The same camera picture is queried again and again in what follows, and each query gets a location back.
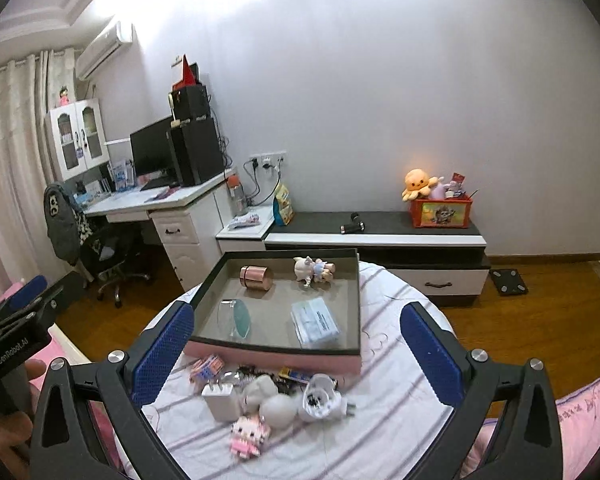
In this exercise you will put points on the clear hair clip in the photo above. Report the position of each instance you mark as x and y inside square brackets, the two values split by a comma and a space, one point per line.
[231, 378]

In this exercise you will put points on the pink storage tray box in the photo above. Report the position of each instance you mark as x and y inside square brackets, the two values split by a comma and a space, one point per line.
[275, 360]

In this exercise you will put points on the white glass door cabinet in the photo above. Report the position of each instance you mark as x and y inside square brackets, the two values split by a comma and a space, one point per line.
[75, 135]

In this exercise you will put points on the red paper bag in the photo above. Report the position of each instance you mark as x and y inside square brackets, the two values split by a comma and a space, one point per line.
[185, 72]

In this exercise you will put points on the pig figurine toy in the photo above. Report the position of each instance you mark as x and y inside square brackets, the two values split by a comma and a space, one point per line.
[312, 270]

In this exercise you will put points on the black bathroom scale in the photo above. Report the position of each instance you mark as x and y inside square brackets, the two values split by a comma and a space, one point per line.
[509, 282]

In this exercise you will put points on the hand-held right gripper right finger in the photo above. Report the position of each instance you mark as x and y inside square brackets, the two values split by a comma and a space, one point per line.
[430, 355]

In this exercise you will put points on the small doll figurine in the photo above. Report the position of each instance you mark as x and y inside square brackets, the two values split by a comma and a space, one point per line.
[64, 96]

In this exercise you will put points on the blue white box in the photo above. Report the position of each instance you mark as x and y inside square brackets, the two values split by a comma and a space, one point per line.
[120, 176]

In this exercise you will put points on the pink book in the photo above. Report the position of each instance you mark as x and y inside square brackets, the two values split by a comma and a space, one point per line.
[157, 194]

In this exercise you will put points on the blue yellow small tube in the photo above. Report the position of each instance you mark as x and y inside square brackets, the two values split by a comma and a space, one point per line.
[292, 373]

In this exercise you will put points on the clear water bottle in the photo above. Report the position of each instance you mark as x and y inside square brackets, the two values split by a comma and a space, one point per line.
[238, 197]

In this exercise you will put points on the black office chair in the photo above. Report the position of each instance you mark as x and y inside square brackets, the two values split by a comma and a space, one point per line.
[110, 255]

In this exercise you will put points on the beige curtain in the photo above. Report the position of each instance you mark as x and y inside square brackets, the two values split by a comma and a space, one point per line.
[10, 170]

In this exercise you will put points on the black white tv stand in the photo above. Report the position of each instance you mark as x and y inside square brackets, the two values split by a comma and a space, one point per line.
[380, 242]

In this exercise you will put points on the pink block doll figure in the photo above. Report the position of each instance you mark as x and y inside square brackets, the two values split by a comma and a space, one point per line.
[250, 437]

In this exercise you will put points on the person's left hand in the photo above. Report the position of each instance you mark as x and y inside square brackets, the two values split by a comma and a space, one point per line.
[5, 435]

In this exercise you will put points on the black computer tower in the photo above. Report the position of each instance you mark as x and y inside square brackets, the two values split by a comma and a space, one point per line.
[197, 152]

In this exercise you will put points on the rose gold cylinder jar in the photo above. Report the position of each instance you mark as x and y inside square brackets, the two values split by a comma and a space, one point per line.
[256, 278]

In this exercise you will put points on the red printed toy box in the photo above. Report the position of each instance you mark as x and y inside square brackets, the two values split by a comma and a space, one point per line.
[442, 214]

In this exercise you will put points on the purple plush toy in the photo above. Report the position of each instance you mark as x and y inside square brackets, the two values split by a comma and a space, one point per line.
[440, 191]

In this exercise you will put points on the black keyboard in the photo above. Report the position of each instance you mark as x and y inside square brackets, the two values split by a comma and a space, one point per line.
[155, 185]

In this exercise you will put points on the white desk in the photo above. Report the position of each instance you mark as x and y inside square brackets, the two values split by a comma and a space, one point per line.
[180, 240]

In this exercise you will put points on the black speaker box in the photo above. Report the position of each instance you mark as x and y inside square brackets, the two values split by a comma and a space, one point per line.
[190, 102]

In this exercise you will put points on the white air conditioner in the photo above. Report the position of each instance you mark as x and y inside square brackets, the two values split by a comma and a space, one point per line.
[102, 50]

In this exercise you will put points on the pink striped small packet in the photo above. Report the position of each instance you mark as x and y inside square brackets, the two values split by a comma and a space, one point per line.
[206, 369]

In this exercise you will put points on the orange octopus plush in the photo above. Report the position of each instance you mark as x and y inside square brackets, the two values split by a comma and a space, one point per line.
[417, 182]

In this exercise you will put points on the white charger adapter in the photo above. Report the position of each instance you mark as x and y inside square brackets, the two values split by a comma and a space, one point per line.
[222, 402]

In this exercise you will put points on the pink embroidered blanket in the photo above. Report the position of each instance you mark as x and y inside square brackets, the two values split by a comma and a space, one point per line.
[580, 420]

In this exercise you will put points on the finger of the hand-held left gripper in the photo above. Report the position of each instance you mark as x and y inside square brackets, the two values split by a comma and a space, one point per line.
[27, 292]

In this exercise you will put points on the white animal figurine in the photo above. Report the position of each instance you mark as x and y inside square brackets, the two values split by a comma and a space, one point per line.
[275, 407]

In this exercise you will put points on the round clear mirror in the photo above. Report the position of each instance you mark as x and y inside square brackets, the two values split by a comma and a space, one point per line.
[240, 320]

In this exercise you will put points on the yellow blue snack bag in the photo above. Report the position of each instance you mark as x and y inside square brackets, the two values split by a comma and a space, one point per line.
[283, 207]

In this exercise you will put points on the red card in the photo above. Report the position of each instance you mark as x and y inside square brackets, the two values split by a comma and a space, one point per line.
[458, 180]

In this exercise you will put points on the small printed packet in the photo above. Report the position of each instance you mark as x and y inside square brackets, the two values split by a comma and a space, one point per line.
[244, 222]

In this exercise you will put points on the white wall socket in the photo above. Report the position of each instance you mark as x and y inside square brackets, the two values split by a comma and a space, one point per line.
[267, 160]

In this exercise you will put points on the grey jacket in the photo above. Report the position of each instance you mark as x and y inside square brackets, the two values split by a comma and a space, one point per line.
[60, 220]

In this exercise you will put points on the black computer monitor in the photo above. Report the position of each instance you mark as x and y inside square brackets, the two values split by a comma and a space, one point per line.
[150, 150]

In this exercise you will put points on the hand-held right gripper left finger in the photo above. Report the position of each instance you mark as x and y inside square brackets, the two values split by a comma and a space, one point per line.
[162, 355]

